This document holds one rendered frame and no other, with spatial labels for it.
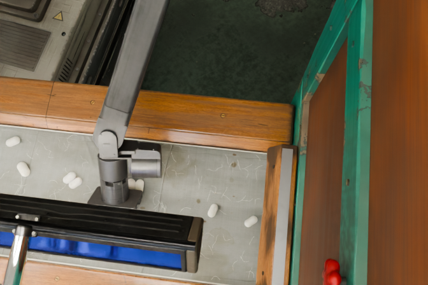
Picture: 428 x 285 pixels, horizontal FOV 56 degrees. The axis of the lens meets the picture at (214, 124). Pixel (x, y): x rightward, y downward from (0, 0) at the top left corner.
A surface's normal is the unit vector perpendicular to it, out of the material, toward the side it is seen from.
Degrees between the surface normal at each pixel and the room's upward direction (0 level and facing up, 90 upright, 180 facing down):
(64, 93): 0
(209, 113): 0
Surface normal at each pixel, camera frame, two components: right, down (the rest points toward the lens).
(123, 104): 0.20, 0.21
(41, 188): -0.05, -0.25
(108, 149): 0.07, 0.40
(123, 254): -0.12, 0.68
